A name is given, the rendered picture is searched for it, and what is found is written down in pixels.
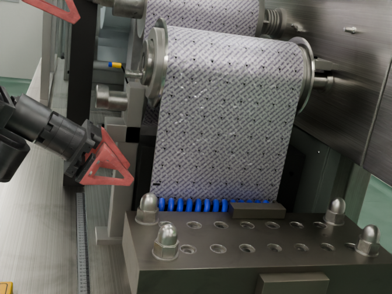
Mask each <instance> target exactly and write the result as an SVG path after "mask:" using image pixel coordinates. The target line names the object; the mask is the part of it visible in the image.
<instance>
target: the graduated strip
mask: <svg viewBox="0 0 392 294"><path fill-rule="evenodd" d="M75 197H76V264H77V294H92V288H91V278H90V260H89V242H88V224H87V214H86V196H85V192H76V193H75Z"/></svg>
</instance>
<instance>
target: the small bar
mask: <svg viewBox="0 0 392 294"><path fill-rule="evenodd" d="M228 213H229V214H230V215H231V217H232V218H249V219H284V218H285V213H286V209H285V208H284V207H283V205H282V204H280V203H249V202H230V203H229V209H228Z"/></svg>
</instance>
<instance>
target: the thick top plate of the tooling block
mask: <svg viewBox="0 0 392 294"><path fill-rule="evenodd" d="M136 215H137V211H126V212H125V219H124V230H123V236H122V247H123V251H124V257H125V263H126V267H127V272H128V279H129V284H130V288H131V294H254V293H255V290H256V284H257V279H258V275H259V274H268V273H287V272H324V274H325V275H326V276H327V277H328V279H329V280H330V281H329V283H328V288H327V291H326V294H392V254H391V253H389V252H388V251H387V250H386V249H385V248H384V247H383V246H381V245H380V247H379V250H378V252H379V255H378V256H377V257H367V256H364V255H361V254H359V253H358V252H357V251H356V250H355V249H354V245H355V244H356V243H357V241H358V237H359V235H361V234H362V230H363V229H361V228H360V227H359V226H358V225H357V224H356V223H354V222H353V221H352V220H351V219H349V218H348V217H347V216H346V215H345V218H344V225H343V226H334V225H331V224H329V223H327V222H325V221H324V220H323V216H324V215H326V213H285V218H284V219H249V218H232V217H231V215H230V214H229V213H228V212H179V211H159V216H158V218H159V223H158V224H156V225H153V226H145V225H141V224H139V223H137V222H136V221H135V217H136ZM167 223H169V224H172V225H174V226H175V227H176V229H177V233H178V238H177V240H178V241H179V245H178V253H179V255H178V259H176V260H174V261H171V262H163V261H159V260H157V259H155V258H154V257H153V256H152V250H153V248H154V242H155V240H156V238H157V237H158V232H159V229H160V228H161V227H162V226H163V225H165V224H167Z"/></svg>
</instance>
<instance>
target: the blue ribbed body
mask: <svg viewBox="0 0 392 294"><path fill-rule="evenodd" d="M230 202H236V201H235V200H234V199H231V200H230ZM230 202H229V203H230ZM238 202H244V201H243V200H242V199H240V200H239V201H238ZM246 202H249V203H253V201H252V200H250V199H248V200H247V201H246ZM254 203H261V201H260V200H259V199H257V200H255V201H254ZM262 203H269V201H268V200H264V201H263V202H262ZM157 207H158V208H159V211H179V212H228V209H229V205H228V201H227V200H226V199H223V200H222V201H221V203H220V205H219V200H218V199H214V200H213V201H212V205H211V202H210V200H209V199H205V200H204V204H203V205H202V202H201V199H199V198H197V199H196V200H195V205H193V201H192V199H191V198H188V199H187V200H186V205H184V201H183V199H182V198H179V199H178V200H177V204H174V199H173V198H169V200H168V204H165V199H164V198H160V199H159V204H158V205H157Z"/></svg>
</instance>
